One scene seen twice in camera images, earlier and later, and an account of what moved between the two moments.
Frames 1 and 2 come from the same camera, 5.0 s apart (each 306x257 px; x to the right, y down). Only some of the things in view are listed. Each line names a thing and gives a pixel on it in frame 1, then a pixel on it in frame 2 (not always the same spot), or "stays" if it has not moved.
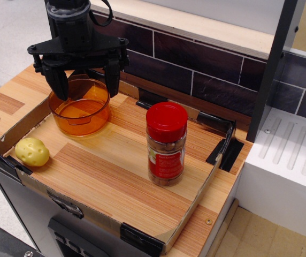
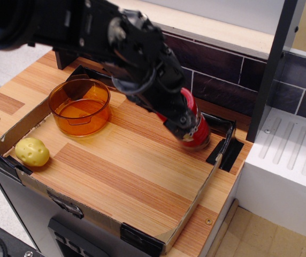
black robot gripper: [75, 45] → [139, 62]
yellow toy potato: [32, 151] stays
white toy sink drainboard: [283, 178] stays
